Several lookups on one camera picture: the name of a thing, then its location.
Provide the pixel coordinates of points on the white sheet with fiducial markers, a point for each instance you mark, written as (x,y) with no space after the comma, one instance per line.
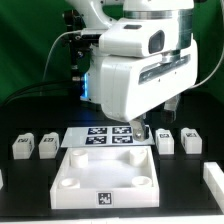
(101,136)

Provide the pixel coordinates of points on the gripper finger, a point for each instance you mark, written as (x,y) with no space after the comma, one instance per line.
(140,130)
(170,109)

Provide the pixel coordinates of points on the white square tabletop tray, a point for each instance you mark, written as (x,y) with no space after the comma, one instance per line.
(106,177)

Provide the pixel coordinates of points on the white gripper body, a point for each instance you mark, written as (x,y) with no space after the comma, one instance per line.
(130,87)

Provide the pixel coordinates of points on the white obstacle block right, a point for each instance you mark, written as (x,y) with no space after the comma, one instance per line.
(214,178)

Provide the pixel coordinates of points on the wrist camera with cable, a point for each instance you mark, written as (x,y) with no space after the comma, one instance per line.
(141,40)

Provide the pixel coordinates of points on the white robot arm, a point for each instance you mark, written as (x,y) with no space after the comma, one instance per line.
(100,15)

